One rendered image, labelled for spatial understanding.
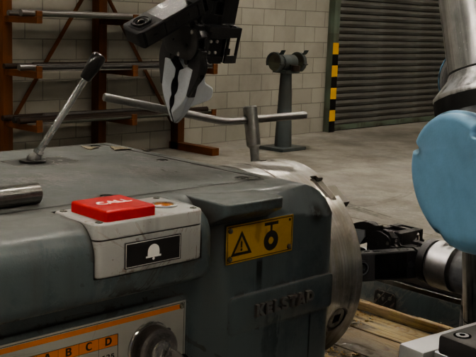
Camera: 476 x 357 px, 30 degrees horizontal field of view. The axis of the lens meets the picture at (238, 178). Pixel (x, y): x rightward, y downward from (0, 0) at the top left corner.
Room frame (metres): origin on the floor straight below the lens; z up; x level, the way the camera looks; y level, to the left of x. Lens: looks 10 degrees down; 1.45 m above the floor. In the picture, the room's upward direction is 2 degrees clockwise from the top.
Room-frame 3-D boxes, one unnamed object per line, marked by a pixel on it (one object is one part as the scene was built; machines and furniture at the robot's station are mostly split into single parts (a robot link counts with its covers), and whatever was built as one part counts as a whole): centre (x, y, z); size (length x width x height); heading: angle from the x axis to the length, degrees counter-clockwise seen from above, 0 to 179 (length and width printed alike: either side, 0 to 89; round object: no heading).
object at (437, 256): (1.35, -0.33, 1.09); 0.08 x 0.05 x 0.08; 133
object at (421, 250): (1.41, -0.28, 1.08); 0.12 x 0.09 x 0.08; 43
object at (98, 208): (0.85, 0.12, 1.26); 0.06 x 0.06 x 0.02; 44
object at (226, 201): (0.97, 0.01, 1.24); 0.09 x 0.08 x 0.03; 134
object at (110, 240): (0.87, 0.11, 1.23); 0.13 x 0.08 x 0.05; 134
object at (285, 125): (10.16, -0.51, 0.57); 0.47 x 0.37 x 1.14; 136
